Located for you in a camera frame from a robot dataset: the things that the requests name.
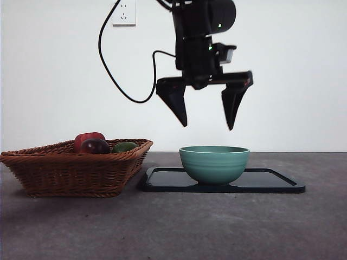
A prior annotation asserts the teal ribbed bowl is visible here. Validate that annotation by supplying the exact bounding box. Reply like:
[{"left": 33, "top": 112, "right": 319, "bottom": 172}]
[{"left": 178, "top": 145, "right": 250, "bottom": 186}]

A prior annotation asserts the dark green rectangular tray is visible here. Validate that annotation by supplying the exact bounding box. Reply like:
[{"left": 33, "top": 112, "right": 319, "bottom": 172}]
[{"left": 138, "top": 167, "right": 306, "bottom": 194}]

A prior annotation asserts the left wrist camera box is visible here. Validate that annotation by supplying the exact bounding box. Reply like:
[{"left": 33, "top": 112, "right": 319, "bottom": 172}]
[{"left": 216, "top": 43, "right": 237, "bottom": 66}]

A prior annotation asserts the green avocado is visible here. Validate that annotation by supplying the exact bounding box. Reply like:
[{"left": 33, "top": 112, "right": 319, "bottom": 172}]
[{"left": 112, "top": 142, "right": 138, "bottom": 154}]

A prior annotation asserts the brown wicker basket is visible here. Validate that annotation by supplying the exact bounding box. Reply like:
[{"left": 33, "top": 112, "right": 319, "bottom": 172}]
[{"left": 0, "top": 138, "right": 155, "bottom": 198}]

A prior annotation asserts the red apple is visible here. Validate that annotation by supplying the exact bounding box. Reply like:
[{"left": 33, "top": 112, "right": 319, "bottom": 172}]
[{"left": 74, "top": 132, "right": 106, "bottom": 152}]

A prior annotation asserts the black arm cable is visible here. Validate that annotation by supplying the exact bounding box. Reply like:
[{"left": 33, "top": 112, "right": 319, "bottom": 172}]
[
  {"left": 98, "top": 0, "right": 178, "bottom": 103},
  {"left": 156, "top": 0, "right": 176, "bottom": 14}
]

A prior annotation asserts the white wall socket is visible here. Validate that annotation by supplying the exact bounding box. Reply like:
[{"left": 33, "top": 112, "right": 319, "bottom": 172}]
[{"left": 112, "top": 0, "right": 137, "bottom": 28}]

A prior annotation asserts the dark purple round fruit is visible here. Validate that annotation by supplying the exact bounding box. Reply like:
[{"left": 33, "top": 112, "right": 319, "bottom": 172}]
[{"left": 80, "top": 138, "right": 111, "bottom": 154}]

